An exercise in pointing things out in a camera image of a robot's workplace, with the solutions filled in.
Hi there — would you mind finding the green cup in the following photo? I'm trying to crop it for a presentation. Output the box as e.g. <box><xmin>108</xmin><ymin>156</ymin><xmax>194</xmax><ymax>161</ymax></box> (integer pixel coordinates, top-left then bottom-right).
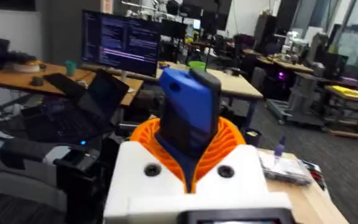
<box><xmin>65</xmin><ymin>60</ymin><xmax>78</xmax><ymax>77</ymax></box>

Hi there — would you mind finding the yellow sheet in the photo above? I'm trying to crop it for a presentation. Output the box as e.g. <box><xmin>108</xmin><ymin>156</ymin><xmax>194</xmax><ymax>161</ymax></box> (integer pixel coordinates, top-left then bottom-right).
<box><xmin>331</xmin><ymin>85</ymin><xmax>358</xmax><ymax>98</ymax></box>

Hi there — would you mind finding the right gripper white and orange left finger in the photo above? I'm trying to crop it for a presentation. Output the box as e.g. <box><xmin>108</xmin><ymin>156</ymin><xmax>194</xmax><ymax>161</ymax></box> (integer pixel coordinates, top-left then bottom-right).
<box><xmin>103</xmin><ymin>117</ymin><xmax>189</xmax><ymax>224</ymax></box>

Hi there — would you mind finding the brown wooden desk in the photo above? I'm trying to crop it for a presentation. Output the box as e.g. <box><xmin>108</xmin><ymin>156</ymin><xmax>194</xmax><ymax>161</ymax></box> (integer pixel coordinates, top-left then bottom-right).
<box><xmin>0</xmin><ymin>62</ymin><xmax>145</xmax><ymax>107</ymax></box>

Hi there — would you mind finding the pale long table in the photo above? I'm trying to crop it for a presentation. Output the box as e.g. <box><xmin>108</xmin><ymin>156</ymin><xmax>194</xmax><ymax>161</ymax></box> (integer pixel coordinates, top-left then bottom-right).
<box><xmin>155</xmin><ymin>61</ymin><xmax>264</xmax><ymax>100</ymax></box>

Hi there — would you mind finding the clear plastic bag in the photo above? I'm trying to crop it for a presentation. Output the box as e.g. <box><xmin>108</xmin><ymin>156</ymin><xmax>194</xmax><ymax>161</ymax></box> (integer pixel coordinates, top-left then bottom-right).
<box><xmin>257</xmin><ymin>149</ymin><xmax>314</xmax><ymax>187</ymax></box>

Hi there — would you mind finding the blue electric screwdriver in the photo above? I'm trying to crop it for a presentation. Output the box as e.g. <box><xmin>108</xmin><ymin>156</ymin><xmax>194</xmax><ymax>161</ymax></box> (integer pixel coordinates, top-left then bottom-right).
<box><xmin>154</xmin><ymin>67</ymin><xmax>223</xmax><ymax>191</ymax></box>

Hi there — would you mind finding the computer monitor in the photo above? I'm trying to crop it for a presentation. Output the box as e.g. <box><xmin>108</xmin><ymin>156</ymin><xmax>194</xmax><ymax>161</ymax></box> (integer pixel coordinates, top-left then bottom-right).
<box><xmin>80</xmin><ymin>9</ymin><xmax>163</xmax><ymax>78</ymax></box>

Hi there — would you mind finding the black laptop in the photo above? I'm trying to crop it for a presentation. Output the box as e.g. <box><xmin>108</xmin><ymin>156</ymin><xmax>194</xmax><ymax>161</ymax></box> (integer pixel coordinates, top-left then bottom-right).
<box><xmin>22</xmin><ymin>68</ymin><xmax>131</xmax><ymax>146</ymax></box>

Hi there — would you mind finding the green bowl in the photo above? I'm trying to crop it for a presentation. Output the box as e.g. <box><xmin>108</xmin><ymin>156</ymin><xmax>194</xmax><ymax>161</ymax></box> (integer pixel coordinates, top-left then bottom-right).
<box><xmin>188</xmin><ymin>60</ymin><xmax>207</xmax><ymax>72</ymax></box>

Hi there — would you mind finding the black computer mouse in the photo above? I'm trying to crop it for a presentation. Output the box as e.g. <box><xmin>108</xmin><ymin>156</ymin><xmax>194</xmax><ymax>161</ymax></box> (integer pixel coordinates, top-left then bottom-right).
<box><xmin>30</xmin><ymin>76</ymin><xmax>45</xmax><ymax>87</ymax></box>

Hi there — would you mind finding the right gripper white and orange right finger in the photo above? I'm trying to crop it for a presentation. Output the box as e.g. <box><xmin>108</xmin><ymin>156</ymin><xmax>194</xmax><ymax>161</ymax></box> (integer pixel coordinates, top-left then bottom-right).
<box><xmin>193</xmin><ymin>116</ymin><xmax>275</xmax><ymax>196</ymax></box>

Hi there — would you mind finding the small purple bottle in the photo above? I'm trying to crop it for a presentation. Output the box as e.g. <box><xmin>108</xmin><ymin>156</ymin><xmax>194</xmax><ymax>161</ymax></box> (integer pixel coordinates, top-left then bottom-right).
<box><xmin>273</xmin><ymin>136</ymin><xmax>287</xmax><ymax>157</ymax></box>

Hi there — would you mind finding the small black bucket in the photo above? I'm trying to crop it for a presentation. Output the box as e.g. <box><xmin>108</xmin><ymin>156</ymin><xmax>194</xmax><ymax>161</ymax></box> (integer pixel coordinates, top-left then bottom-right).
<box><xmin>242</xmin><ymin>126</ymin><xmax>263</xmax><ymax>147</ymax></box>

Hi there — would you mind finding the white tape roll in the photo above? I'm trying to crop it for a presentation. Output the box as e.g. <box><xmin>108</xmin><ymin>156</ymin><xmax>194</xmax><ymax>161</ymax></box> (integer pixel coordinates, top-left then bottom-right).
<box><xmin>12</xmin><ymin>61</ymin><xmax>42</xmax><ymax>74</ymax></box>

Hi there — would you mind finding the low wooden table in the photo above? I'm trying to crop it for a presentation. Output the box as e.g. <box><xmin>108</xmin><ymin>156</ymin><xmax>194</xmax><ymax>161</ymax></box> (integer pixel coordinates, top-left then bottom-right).
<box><xmin>324</xmin><ymin>85</ymin><xmax>358</xmax><ymax>142</ymax></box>

